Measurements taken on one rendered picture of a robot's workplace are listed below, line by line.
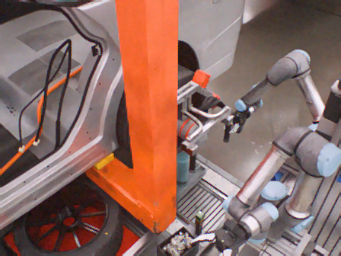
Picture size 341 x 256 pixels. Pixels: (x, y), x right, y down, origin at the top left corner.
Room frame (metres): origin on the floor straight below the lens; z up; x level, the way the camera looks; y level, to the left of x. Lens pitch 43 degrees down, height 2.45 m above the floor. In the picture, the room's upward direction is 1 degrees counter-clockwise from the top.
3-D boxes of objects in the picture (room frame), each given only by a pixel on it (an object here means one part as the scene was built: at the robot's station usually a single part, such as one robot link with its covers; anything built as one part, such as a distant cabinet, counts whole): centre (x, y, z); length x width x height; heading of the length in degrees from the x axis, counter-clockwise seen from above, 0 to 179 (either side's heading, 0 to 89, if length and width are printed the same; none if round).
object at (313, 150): (0.95, -0.58, 1.19); 0.15 x 0.12 x 0.55; 36
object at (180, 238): (1.04, -0.05, 0.51); 0.20 x 0.14 x 0.13; 128
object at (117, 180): (1.47, 0.31, 0.69); 0.52 x 0.17 x 0.35; 47
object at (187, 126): (1.66, -0.14, 0.85); 0.21 x 0.14 x 0.14; 47
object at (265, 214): (0.80, -0.36, 1.21); 0.11 x 0.08 x 0.09; 126
